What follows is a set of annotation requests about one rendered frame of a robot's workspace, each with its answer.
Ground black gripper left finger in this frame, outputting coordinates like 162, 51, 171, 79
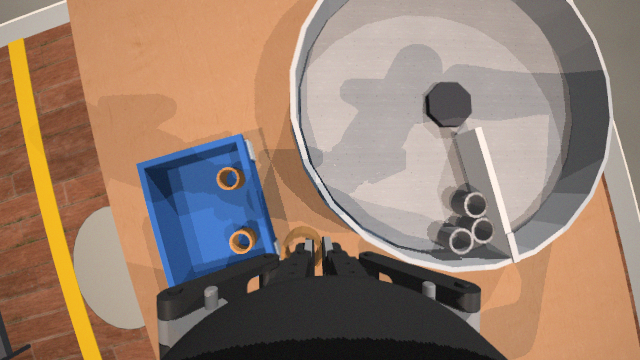
156, 238, 315, 360

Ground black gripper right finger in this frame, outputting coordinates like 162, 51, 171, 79
322, 237, 481, 333

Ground grey metal bushing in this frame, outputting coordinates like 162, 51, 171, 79
451, 192, 488, 218
437, 225, 474, 254
458, 216, 495, 243

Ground blue crate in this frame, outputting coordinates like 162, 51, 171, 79
136, 134, 281, 288

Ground bronze bushing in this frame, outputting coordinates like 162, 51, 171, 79
230, 227, 257, 254
217, 167, 245, 190
281, 226, 322, 270

